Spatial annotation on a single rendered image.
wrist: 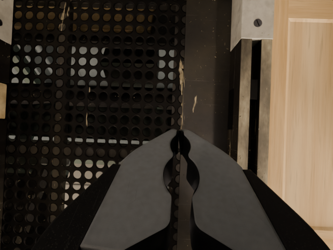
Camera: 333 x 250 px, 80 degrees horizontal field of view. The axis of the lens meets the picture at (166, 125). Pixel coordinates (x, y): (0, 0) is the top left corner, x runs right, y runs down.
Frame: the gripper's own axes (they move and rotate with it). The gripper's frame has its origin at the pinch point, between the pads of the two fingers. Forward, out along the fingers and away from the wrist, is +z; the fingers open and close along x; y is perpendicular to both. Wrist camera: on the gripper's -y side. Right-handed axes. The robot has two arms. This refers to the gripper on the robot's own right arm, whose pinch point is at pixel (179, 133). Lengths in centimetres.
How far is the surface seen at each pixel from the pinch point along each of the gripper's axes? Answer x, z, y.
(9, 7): -38, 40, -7
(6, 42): -38, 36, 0
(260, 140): 16.2, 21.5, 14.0
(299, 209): 27.4, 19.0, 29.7
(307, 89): 28.5, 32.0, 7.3
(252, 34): 14.1, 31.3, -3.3
